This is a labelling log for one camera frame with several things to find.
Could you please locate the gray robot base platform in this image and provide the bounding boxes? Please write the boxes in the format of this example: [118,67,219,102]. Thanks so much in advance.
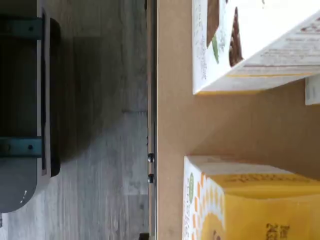
[0,0,62,215]

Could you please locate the brown wooden shelf board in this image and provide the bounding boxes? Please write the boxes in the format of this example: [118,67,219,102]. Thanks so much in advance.
[155,0,320,240]

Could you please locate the black metal shelf rack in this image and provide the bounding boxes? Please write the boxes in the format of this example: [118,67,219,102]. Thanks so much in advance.
[138,0,159,240]

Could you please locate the white box with yellow label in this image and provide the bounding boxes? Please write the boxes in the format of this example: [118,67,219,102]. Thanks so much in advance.
[182,154,320,240]

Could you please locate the white sweet thins box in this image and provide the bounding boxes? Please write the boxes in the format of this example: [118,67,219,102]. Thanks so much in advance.
[191,0,320,96]
[304,73,320,106]

